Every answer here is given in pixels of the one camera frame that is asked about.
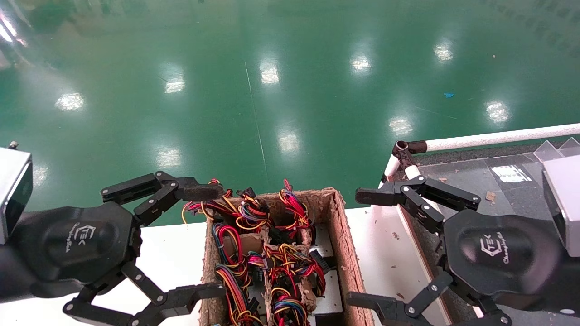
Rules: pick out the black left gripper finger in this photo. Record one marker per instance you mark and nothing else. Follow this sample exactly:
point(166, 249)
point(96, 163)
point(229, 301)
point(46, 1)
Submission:
point(181, 296)
point(163, 188)

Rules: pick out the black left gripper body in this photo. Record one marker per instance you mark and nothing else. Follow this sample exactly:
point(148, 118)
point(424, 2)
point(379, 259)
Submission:
point(77, 244)

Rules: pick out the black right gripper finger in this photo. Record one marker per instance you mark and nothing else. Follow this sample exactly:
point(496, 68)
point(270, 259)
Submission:
point(385, 310)
point(408, 192)

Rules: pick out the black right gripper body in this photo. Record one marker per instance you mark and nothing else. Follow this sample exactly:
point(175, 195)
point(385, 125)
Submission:
point(503, 253)

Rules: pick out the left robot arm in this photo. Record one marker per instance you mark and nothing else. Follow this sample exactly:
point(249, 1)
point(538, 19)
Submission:
point(9, 276)

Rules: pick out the black pipe connector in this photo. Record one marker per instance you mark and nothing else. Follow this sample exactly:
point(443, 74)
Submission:
point(405, 151)

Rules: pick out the brown cardboard scrap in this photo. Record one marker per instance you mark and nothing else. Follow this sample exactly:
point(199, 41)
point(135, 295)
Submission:
point(490, 196)

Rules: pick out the brown cardboard box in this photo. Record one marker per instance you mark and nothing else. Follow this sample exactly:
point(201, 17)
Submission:
point(349, 253)

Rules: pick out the dark conveyor work surface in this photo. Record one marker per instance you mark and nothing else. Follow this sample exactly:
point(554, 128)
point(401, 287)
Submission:
point(476, 185)

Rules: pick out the white printed label sticker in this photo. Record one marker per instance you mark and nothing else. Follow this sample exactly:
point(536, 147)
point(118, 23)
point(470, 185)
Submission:
point(511, 174)

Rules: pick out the clear acrylic divider tray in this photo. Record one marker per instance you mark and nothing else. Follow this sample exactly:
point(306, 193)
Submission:
point(555, 151)

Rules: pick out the white frame pipe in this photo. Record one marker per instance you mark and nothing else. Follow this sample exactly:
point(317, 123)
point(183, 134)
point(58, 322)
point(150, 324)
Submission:
point(414, 174)
point(390, 167)
point(498, 137)

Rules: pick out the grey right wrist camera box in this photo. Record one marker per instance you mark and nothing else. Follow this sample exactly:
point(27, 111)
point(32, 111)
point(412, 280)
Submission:
point(564, 199)

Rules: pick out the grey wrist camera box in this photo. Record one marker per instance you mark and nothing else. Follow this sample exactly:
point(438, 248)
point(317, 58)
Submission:
point(11, 190)
point(564, 199)

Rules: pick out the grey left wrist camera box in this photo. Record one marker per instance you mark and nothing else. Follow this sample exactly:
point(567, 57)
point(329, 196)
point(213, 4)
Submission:
point(11, 190)

